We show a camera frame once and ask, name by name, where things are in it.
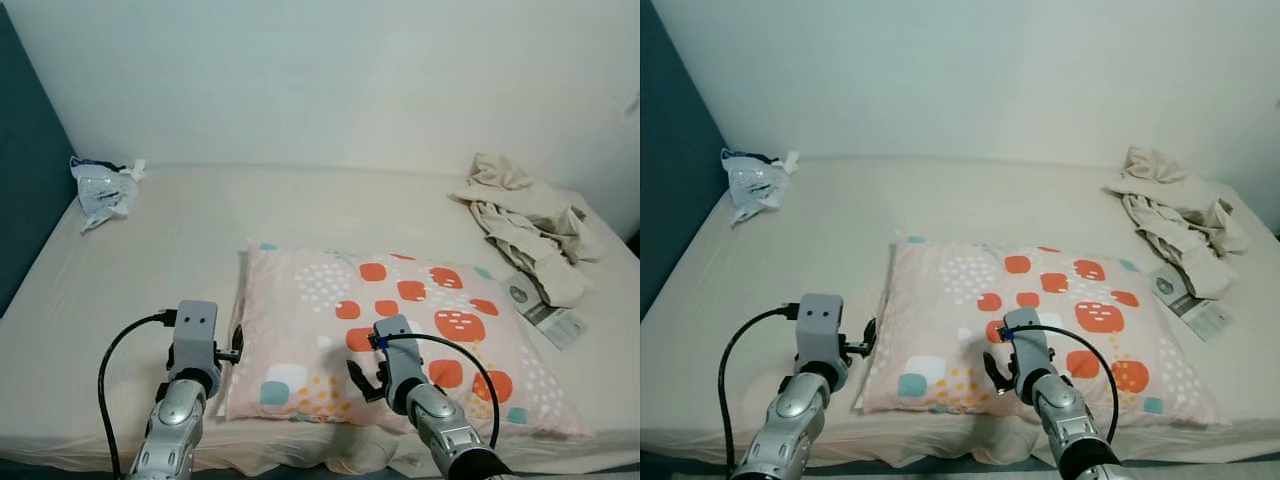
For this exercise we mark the pink patterned pillow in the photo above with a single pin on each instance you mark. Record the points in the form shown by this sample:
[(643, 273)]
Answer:
[(300, 300), (940, 290)]

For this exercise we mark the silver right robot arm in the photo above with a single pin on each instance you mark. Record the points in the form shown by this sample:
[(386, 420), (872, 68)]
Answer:
[(450, 430), (1075, 425)]

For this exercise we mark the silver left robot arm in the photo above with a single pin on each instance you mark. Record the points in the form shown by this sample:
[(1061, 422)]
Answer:
[(790, 420), (172, 425)]

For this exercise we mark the beige sheeted bed mattress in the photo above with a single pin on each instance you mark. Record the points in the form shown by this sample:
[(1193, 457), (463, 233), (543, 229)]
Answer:
[(330, 205), (980, 198)]

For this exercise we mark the grey white printed package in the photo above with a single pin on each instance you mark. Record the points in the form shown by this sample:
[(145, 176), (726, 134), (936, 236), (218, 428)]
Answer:
[(1195, 308), (548, 318)]

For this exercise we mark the clear crumpled plastic bag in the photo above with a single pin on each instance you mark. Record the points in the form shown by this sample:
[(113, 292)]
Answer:
[(100, 190), (752, 183)]

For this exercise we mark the crumpled beige garment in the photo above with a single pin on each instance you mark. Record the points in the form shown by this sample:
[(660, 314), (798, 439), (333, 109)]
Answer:
[(525, 225), (1175, 215)]

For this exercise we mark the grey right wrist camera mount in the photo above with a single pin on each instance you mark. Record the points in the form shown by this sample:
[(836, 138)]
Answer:
[(1028, 350), (398, 355)]

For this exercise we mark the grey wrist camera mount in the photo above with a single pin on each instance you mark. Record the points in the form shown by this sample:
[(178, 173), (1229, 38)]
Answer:
[(820, 325), (195, 330), (1028, 350), (398, 355)]

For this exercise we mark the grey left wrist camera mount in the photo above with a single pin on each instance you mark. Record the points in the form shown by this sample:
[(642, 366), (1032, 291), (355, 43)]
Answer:
[(195, 330), (820, 325)]

